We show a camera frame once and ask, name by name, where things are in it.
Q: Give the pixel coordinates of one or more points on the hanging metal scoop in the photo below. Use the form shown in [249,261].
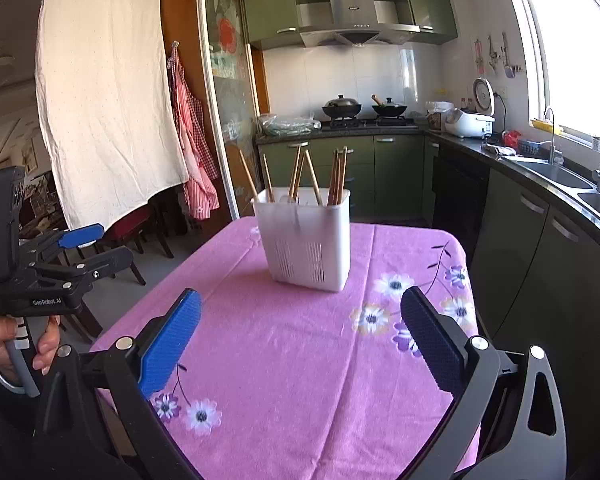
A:
[509,62]

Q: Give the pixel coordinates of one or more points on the sliding glass door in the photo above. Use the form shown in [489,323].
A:
[225,85]

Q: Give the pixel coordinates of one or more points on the red plastic bag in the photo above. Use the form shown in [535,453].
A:
[511,137]

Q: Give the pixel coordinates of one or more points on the black gas stove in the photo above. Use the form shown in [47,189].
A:
[370,121]

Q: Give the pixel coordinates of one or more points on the white dish cloth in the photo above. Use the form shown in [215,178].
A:
[500,150]

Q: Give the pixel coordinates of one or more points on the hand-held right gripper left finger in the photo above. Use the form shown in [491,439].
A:
[172,345]

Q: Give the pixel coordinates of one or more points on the hanging metal ladle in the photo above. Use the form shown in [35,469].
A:
[492,50]

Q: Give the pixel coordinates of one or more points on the blue plastic basket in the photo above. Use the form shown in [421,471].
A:
[532,148]

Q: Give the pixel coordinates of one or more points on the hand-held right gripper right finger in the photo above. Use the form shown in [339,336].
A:
[432,345]

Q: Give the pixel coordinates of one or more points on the white rice cooker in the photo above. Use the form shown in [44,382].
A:
[470,120]

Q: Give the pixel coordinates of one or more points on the person's left hand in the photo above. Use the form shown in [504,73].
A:
[47,345]

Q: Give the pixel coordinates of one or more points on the white bagged container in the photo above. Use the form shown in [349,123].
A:
[437,115]

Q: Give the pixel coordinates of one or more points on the steel range hood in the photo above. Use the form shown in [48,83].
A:
[352,15]

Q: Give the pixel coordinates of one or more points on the yellow tray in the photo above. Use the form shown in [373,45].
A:
[545,125]

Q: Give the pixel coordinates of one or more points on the framed wall picture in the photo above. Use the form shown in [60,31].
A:
[30,161]

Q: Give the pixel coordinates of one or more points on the person's left forearm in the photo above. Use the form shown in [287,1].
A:
[5,435]

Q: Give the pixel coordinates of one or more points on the white wall socket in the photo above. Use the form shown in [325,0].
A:
[501,92]

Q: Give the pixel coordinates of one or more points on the green wall cabinet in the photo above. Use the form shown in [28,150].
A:
[430,5]
[270,10]

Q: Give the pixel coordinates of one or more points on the pink floral tablecloth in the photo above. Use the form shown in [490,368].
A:
[290,360]

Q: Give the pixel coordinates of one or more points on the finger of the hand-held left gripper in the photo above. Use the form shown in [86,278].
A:
[105,265]
[82,235]

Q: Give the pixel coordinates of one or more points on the bunch of wooden chopsticks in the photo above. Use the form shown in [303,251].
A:
[295,175]

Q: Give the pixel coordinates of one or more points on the black wok with lid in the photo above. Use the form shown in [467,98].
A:
[341,106]

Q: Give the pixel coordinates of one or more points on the hanging red green utensil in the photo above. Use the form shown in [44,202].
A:
[478,55]

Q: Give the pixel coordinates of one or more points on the white hanging cloth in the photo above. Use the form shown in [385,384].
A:
[105,95]

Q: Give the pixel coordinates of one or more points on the clear plastic bag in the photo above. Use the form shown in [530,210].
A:
[287,125]

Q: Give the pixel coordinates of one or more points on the black built-in oven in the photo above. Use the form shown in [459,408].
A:
[457,195]

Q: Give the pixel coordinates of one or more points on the green base cabinets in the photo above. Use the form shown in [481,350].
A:
[520,240]

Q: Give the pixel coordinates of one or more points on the dark wooden chair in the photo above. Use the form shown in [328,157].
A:
[130,240]

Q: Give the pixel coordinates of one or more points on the kitchen window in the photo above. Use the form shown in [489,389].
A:
[575,45]

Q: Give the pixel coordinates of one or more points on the red checked apron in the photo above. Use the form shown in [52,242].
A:
[195,150]

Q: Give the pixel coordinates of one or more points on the white plastic utensil holder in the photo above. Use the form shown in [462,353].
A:
[305,245]

